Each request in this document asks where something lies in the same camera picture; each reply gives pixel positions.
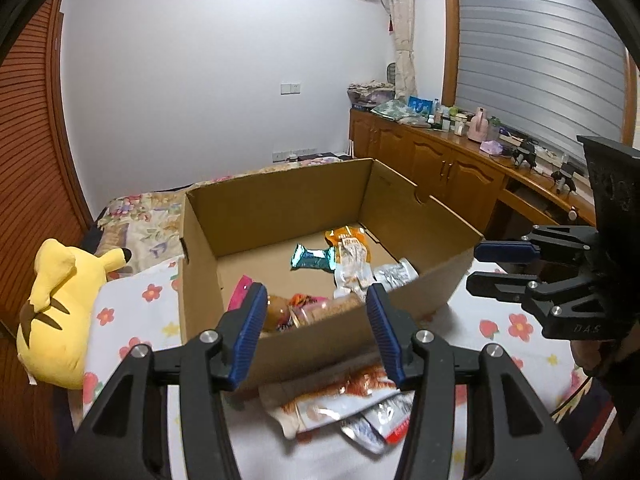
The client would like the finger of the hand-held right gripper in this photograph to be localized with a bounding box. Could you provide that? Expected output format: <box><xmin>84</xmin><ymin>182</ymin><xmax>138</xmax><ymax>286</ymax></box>
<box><xmin>465</xmin><ymin>270</ymin><xmax>557</xmax><ymax>312</ymax></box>
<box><xmin>473</xmin><ymin>224</ymin><xmax>600</xmax><ymax>267</ymax></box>

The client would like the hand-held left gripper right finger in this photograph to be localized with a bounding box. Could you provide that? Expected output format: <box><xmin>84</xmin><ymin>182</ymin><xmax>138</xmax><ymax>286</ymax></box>
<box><xmin>366</xmin><ymin>283</ymin><xmax>584</xmax><ymax>480</ymax></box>

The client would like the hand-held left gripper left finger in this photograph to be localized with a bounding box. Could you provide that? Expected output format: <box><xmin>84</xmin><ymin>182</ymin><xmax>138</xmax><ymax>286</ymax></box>
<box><xmin>65</xmin><ymin>282</ymin><xmax>269</xmax><ymax>480</ymax></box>

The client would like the brown round snack packet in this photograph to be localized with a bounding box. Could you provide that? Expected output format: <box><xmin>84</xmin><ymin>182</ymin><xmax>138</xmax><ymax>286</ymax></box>
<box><xmin>262</xmin><ymin>294</ymin><xmax>292</xmax><ymax>335</ymax></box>

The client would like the pink snack packet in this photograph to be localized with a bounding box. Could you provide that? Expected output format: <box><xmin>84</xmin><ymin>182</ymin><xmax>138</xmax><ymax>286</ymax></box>
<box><xmin>227</xmin><ymin>274</ymin><xmax>252</xmax><ymax>312</ymax></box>

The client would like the clear biscuit packet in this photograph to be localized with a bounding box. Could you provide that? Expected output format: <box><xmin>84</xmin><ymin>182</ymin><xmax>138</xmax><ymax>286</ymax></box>
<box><xmin>294</xmin><ymin>294</ymin><xmax>363</xmax><ymax>328</ymax></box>

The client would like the large orange-white snack bag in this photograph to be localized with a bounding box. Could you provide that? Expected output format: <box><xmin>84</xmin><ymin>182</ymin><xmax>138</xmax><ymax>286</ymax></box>
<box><xmin>259</xmin><ymin>364</ymin><xmax>417</xmax><ymax>440</ymax></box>

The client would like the orange patterned snack packet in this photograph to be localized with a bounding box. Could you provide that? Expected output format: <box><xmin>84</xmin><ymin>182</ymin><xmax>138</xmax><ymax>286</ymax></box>
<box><xmin>289</xmin><ymin>293</ymin><xmax>328</xmax><ymax>312</ymax></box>

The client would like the long clear snack packet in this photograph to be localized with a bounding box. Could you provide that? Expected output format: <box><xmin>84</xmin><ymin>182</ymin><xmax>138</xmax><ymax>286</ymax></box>
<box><xmin>333</xmin><ymin>239</ymin><xmax>377</xmax><ymax>302</ymax></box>

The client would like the red and silver snack packet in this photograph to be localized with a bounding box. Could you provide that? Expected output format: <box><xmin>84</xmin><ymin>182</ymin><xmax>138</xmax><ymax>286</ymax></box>
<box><xmin>340</xmin><ymin>394</ymin><xmax>417</xmax><ymax>455</ymax></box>

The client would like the teal candy packet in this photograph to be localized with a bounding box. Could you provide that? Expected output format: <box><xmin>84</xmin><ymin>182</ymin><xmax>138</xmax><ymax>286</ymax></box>
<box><xmin>291</xmin><ymin>243</ymin><xmax>339</xmax><ymax>274</ymax></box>

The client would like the cardboard box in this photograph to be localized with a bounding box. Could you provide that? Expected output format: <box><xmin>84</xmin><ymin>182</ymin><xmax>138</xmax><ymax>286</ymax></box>
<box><xmin>178</xmin><ymin>158</ymin><xmax>486</xmax><ymax>404</ymax></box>

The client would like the person's right hand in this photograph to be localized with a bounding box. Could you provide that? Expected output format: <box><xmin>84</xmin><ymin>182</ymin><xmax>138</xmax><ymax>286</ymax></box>
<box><xmin>571</xmin><ymin>337</ymin><xmax>631</xmax><ymax>378</ymax></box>

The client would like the wooden sideboard cabinet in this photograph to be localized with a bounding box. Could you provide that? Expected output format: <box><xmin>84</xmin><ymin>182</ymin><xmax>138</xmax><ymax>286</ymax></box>
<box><xmin>348</xmin><ymin>107</ymin><xmax>602</xmax><ymax>242</ymax></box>

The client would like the white flower print blanket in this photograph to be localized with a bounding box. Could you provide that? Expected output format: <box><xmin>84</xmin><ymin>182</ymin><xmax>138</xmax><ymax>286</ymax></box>
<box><xmin>82</xmin><ymin>255</ymin><xmax>601</xmax><ymax>480</ymax></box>

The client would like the pink thermos jug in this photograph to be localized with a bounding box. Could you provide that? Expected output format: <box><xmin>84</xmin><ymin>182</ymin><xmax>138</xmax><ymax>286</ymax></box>
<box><xmin>467</xmin><ymin>107</ymin><xmax>490</xmax><ymax>142</ymax></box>

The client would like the dark blue blanket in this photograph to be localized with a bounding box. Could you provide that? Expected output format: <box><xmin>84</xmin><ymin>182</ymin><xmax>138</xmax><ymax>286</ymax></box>
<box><xmin>550</xmin><ymin>370</ymin><xmax>627</xmax><ymax>461</ymax></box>

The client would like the floral quilt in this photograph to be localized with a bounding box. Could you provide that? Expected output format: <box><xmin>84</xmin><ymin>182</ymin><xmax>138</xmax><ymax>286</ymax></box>
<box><xmin>95</xmin><ymin>175</ymin><xmax>241</xmax><ymax>281</ymax></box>

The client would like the grey window blind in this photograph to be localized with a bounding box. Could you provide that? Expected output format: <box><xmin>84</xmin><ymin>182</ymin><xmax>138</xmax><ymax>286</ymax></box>
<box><xmin>452</xmin><ymin>0</ymin><xmax>632</xmax><ymax>162</ymax></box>

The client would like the yellow plush toy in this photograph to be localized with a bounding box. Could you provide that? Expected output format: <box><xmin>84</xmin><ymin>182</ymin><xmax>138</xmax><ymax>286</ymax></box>
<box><xmin>15</xmin><ymin>238</ymin><xmax>134</xmax><ymax>391</ymax></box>

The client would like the pile of folded cloth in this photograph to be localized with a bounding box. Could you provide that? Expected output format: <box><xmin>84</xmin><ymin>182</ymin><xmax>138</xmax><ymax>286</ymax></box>
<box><xmin>347</xmin><ymin>80</ymin><xmax>397</xmax><ymax>109</ymax></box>

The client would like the pale patterned curtain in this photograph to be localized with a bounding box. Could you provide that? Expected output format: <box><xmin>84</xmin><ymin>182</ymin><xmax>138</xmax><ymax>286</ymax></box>
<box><xmin>382</xmin><ymin>0</ymin><xmax>419</xmax><ymax>102</ymax></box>

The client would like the brown slatted wardrobe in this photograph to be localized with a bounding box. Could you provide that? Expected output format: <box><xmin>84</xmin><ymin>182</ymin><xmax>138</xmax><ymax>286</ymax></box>
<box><xmin>0</xmin><ymin>0</ymin><xmax>94</xmax><ymax>342</ymax></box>

